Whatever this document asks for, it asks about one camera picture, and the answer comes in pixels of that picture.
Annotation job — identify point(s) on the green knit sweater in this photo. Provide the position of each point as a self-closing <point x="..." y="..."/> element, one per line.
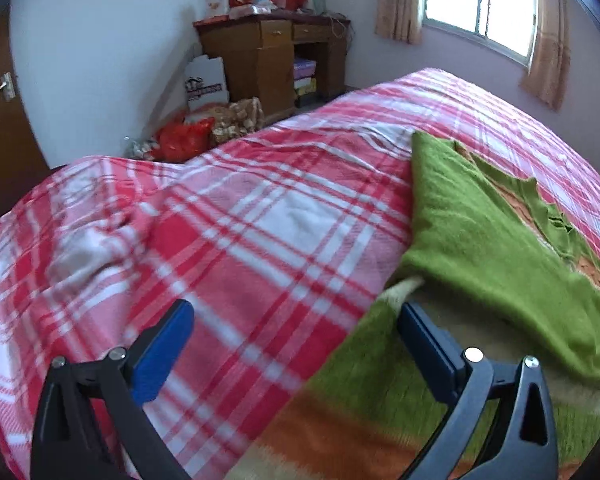
<point x="455" y="220"/>

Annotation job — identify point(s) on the brown wooden desk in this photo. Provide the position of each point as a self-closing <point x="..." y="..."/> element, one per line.
<point x="250" y="60"/>

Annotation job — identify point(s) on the red and white packet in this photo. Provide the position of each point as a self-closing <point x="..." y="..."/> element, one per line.
<point x="250" y="7"/>

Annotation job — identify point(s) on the small patterned bag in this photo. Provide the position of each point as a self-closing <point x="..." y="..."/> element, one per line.
<point x="142" y="149"/>

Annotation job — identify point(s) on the white cardboard box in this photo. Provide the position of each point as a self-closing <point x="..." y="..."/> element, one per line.
<point x="205" y="72"/>

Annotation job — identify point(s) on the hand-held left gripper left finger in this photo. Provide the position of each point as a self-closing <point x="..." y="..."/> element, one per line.
<point x="160" y="355"/>

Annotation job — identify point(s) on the brown wooden door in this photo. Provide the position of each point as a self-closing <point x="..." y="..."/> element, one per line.
<point x="5" y="150"/>

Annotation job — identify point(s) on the stack of coloured boxes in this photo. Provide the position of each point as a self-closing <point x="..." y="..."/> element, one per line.
<point x="304" y="80"/>

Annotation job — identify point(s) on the beige curtain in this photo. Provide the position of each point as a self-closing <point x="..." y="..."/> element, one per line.
<point x="550" y="50"/>
<point x="400" y="5"/>

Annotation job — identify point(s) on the white greeting card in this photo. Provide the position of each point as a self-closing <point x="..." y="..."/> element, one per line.
<point x="216" y="0"/>

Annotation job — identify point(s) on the window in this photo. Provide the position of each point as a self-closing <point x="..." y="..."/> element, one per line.
<point x="480" y="5"/>

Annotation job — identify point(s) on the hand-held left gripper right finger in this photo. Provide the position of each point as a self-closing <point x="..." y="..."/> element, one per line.
<point x="430" y="350"/>

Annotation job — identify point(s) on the red plastic bag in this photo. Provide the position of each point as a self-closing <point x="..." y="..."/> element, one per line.
<point x="185" y="137"/>

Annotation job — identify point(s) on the red plaid blanket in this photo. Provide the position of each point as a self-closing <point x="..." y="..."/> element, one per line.
<point x="260" y="220"/>

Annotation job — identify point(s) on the brown patterned bag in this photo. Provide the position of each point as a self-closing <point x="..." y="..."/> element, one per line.
<point x="235" y="120"/>

